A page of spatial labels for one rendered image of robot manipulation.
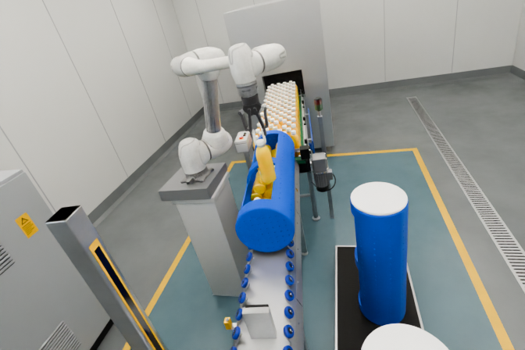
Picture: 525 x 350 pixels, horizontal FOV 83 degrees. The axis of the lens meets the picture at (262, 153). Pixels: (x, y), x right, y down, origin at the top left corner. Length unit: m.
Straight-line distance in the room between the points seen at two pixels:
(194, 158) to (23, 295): 1.27
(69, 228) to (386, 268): 1.50
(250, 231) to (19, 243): 1.42
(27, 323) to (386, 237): 2.12
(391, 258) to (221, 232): 1.09
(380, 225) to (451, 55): 5.30
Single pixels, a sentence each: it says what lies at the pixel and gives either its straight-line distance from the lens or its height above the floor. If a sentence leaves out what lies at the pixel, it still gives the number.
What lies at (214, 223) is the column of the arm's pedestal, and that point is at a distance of 2.14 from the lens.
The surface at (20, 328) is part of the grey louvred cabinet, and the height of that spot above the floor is 0.67.
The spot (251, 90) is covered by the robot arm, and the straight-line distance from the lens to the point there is 1.28.
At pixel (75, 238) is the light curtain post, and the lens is 0.87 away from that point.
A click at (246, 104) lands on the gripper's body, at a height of 1.67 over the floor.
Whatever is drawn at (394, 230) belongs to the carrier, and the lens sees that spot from 1.66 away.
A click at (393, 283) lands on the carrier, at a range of 1.95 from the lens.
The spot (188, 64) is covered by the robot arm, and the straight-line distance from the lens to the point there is 1.63.
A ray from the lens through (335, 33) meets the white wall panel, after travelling 6.22.
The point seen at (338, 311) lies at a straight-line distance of 2.30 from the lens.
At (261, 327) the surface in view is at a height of 1.00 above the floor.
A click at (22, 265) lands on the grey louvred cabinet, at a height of 0.97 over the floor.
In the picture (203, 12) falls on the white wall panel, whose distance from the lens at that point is 6.68.
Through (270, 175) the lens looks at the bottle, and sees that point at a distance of 1.44.
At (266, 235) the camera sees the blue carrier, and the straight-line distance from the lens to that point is 1.49.
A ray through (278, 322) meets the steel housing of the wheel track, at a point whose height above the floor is 0.93.
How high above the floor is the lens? 2.06
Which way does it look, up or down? 27 degrees down
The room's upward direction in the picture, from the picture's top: 13 degrees counter-clockwise
